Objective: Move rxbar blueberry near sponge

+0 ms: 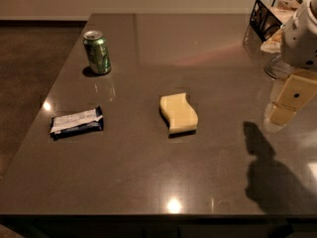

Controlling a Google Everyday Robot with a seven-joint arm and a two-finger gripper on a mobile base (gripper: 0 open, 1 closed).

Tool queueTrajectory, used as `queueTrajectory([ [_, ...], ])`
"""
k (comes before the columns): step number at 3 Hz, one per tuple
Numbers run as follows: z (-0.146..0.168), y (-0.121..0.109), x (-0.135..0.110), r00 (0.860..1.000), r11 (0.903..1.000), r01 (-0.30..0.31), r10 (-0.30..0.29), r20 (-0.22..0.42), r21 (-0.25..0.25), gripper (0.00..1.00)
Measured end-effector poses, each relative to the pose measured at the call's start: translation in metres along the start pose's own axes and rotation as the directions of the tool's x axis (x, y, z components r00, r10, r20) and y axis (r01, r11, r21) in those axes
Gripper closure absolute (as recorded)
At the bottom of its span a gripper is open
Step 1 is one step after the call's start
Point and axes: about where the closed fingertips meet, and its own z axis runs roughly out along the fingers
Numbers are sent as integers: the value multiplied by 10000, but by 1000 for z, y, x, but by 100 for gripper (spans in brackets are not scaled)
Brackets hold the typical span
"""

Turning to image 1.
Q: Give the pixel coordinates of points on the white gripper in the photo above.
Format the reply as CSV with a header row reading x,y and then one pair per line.
x,y
299,47

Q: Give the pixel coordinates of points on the blue white rxbar wrapper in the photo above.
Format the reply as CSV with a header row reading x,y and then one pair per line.
x,y
77,123

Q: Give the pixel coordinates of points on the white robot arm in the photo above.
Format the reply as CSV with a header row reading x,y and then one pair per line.
x,y
295,69

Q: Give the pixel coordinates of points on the yellow sponge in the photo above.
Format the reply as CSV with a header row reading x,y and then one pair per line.
x,y
180,115

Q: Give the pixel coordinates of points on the clear glass bowl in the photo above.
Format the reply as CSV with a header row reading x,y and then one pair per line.
x,y
276,68

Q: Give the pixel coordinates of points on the green soda can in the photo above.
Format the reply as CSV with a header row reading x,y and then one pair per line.
x,y
97,51

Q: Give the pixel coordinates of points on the black wire basket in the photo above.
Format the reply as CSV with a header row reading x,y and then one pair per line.
x,y
268,16

